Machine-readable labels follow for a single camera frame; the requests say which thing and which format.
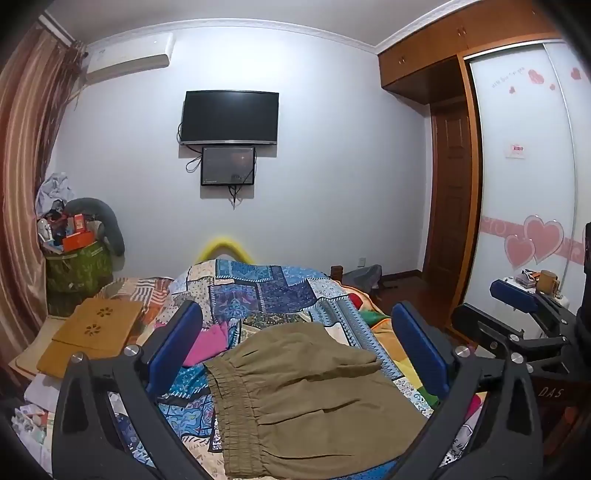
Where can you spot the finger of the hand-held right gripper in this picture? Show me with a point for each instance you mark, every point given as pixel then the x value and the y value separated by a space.
pixel 508 290
pixel 471 319

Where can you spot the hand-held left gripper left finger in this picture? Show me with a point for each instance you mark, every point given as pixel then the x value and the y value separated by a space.
pixel 185 332

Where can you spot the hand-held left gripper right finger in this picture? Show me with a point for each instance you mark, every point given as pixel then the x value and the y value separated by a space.
pixel 420 344

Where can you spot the khaki pants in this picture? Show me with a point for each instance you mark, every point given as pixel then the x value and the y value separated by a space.
pixel 300 397

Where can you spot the pink cloth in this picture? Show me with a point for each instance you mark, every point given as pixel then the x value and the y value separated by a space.
pixel 207 344

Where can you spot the brown mug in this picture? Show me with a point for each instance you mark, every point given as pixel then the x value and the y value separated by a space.
pixel 546 282

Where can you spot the white bedside table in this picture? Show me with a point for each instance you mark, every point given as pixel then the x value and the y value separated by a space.
pixel 561 300

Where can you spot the colourful fleece blanket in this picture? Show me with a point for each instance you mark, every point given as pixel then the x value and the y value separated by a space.
pixel 369 319

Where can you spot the blue patchwork quilt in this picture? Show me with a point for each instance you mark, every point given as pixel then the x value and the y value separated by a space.
pixel 258 295

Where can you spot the dark bag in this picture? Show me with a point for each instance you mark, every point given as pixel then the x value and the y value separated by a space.
pixel 364 278

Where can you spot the yellow curved headboard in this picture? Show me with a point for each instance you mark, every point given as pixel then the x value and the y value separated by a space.
pixel 224 244

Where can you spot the wooden lap desk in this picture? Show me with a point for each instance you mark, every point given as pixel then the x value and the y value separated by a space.
pixel 83 337

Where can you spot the wooden wardrobe with white doors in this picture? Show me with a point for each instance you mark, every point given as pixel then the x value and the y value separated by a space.
pixel 521 184

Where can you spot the wooden room door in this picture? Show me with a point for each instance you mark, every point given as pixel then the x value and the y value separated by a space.
pixel 450 194

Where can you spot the green storage bag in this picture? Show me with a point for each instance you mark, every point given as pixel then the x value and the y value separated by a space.
pixel 78 272

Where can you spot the grey pillow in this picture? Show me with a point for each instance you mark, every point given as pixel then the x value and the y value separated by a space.
pixel 113 226

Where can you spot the orange box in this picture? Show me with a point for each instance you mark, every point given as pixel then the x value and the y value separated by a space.
pixel 78 240

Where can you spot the white cluttered pile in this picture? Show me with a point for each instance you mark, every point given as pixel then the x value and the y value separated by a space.
pixel 34 415

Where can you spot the small black monitor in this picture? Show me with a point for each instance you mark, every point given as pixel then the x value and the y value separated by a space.
pixel 228 165

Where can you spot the crumpled white cloth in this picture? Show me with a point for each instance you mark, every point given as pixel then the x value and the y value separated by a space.
pixel 55 189

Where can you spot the striped brown curtain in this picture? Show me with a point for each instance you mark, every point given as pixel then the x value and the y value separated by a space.
pixel 27 161

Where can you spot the wooden overhead cabinet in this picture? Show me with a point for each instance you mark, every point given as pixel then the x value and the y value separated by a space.
pixel 429 55

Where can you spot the white air conditioner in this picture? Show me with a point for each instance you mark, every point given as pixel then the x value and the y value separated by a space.
pixel 129 57

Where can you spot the brown bed post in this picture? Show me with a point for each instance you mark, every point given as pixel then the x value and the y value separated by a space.
pixel 337 273

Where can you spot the black wall television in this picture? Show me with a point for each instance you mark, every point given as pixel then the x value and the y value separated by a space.
pixel 229 117

